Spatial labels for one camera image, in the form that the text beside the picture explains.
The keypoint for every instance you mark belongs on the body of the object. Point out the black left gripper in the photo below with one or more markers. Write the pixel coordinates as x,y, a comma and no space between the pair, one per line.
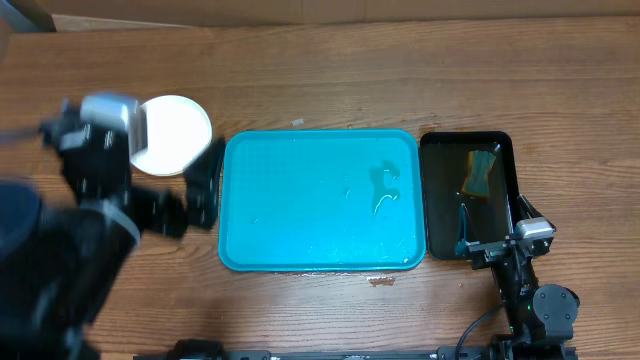
174,210

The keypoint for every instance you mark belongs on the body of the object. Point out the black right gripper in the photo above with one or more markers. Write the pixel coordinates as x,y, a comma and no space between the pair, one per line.
503,245

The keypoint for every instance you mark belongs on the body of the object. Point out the white plate with orange streak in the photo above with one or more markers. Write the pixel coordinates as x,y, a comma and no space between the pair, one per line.
178,132

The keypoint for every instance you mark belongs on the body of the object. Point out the green yellow sponge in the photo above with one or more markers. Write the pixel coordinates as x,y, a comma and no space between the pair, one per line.
478,169

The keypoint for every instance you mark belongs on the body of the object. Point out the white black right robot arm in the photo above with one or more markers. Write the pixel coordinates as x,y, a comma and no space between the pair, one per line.
540,317

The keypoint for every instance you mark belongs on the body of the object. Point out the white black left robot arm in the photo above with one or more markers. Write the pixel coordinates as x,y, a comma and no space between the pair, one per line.
58,264

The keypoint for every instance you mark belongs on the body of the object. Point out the black water tray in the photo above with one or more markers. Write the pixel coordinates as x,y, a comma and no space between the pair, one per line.
443,158

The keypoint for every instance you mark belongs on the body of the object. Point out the blue plastic tray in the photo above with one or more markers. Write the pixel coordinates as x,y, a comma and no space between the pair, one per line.
321,200

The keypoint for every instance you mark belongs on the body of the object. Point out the brown cardboard backdrop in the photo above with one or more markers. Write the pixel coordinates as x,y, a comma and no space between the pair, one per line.
264,12

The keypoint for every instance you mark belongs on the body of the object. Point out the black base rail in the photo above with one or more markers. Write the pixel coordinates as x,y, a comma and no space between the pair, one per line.
197,349

